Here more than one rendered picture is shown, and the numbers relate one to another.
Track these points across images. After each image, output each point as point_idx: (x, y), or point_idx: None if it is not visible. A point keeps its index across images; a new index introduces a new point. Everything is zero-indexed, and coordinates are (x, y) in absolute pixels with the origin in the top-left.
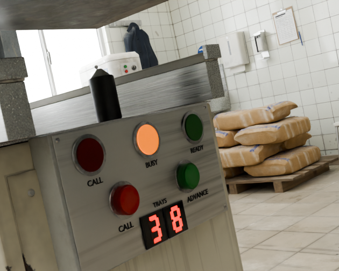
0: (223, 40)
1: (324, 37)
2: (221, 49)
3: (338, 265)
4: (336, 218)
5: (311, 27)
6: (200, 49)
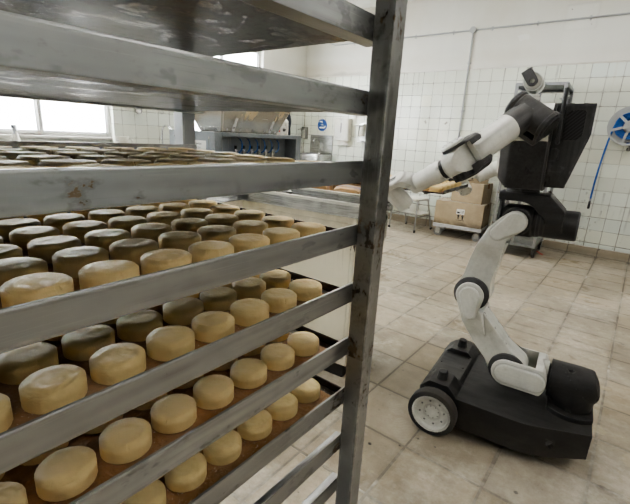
0: (338, 120)
1: (401, 140)
2: (335, 126)
3: (382, 269)
4: (383, 248)
5: (395, 131)
6: (320, 121)
